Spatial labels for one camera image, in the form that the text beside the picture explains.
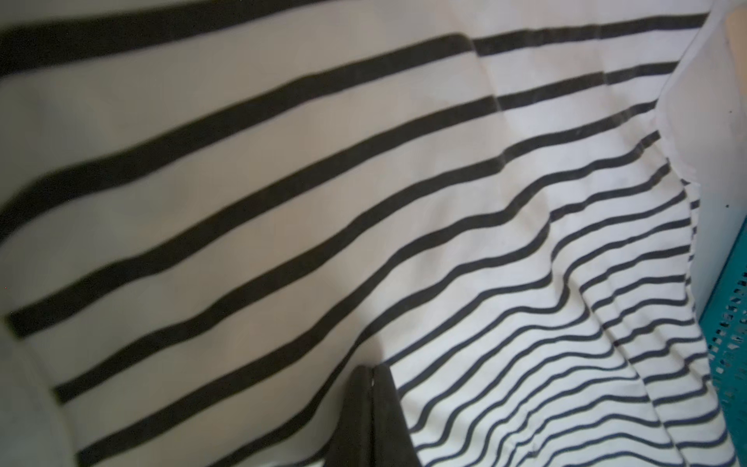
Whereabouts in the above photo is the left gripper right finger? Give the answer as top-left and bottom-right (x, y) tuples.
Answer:
(373, 365), (421, 467)

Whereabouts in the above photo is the black white striped tank top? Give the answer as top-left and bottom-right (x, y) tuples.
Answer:
(1, 1), (738, 466)

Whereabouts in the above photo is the teal plastic basket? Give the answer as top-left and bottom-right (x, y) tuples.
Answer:
(700, 226), (747, 465)

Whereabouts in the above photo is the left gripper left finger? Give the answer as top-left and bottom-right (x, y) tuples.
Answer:
(324, 366), (374, 467)

